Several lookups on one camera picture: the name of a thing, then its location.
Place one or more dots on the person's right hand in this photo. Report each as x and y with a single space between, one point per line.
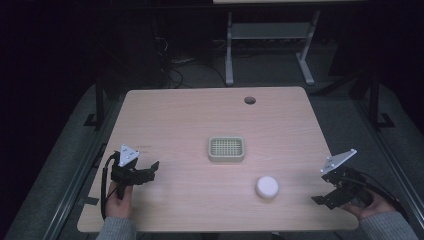
370 207

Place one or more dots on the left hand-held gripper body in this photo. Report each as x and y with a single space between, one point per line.
127 173

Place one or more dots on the black metal stand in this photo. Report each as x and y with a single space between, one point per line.
99 103
376 100

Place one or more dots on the pale green soap dish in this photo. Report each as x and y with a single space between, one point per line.
226 149

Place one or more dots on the person's left hand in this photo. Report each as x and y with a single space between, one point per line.
118 204

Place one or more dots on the grey metal stand frame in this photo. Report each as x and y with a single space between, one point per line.
270 31

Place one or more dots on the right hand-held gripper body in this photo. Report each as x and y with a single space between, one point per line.
346 181

